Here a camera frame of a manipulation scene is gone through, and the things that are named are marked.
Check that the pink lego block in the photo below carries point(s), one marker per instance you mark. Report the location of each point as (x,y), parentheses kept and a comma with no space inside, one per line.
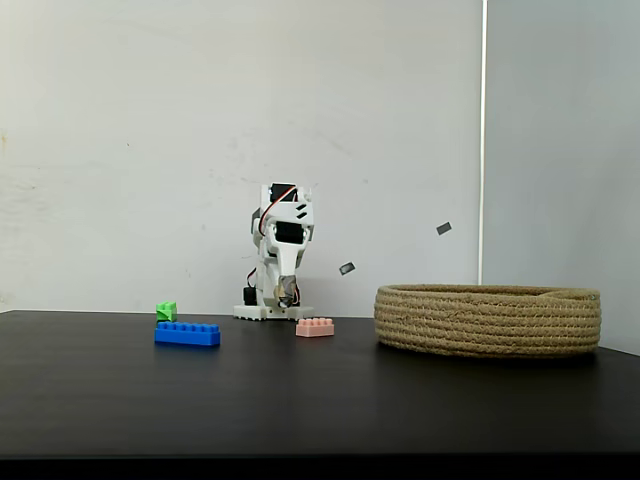
(314,328)

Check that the blue lego block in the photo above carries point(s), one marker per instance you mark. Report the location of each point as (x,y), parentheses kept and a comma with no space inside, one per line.
(187,336)

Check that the green lego block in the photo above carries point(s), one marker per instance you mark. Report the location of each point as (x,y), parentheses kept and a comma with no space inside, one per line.
(166,311)

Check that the grey tape piece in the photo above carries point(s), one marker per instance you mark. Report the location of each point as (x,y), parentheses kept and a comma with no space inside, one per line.
(347,268)
(444,228)

